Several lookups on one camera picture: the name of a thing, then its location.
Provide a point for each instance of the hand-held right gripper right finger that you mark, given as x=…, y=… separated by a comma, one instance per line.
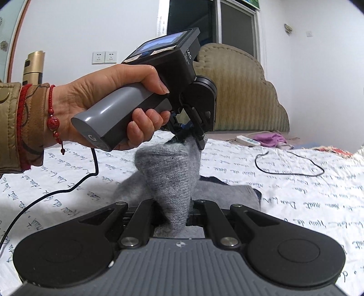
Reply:
x=205, y=211

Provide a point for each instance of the gold tower fan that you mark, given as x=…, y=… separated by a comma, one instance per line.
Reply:
x=35, y=65

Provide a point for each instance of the patterned blanket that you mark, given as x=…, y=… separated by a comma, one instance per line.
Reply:
x=335, y=150

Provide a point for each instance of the grey knitted sock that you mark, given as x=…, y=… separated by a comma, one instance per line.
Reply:
x=170, y=176
x=227, y=193

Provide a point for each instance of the purple cloth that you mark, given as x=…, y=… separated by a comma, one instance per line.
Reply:
x=270, y=139

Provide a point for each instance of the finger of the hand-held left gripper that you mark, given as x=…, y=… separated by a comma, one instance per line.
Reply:
x=177, y=131
x=200, y=139

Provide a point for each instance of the white wall socket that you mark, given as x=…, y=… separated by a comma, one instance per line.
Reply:
x=98, y=57
x=111, y=57

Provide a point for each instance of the person's left forearm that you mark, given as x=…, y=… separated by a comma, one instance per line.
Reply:
x=17, y=125

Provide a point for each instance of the dark window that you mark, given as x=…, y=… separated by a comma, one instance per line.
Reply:
x=239, y=28

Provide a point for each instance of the small wall hook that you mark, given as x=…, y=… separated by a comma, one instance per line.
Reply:
x=288, y=29

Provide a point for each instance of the person's left hand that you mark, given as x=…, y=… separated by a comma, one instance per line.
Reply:
x=99, y=88

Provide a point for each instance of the white power strip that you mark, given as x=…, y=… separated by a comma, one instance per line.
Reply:
x=247, y=140

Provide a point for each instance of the wooden door frame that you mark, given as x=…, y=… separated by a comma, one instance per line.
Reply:
x=17, y=37

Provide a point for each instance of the frosted glass door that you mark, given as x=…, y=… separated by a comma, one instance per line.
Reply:
x=7, y=28

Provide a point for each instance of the white printed bed sheet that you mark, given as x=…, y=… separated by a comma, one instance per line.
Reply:
x=284, y=187

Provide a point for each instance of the beige padded headboard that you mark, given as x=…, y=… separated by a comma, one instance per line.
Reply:
x=241, y=85

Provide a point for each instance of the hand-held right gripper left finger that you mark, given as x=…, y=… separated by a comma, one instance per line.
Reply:
x=145, y=212

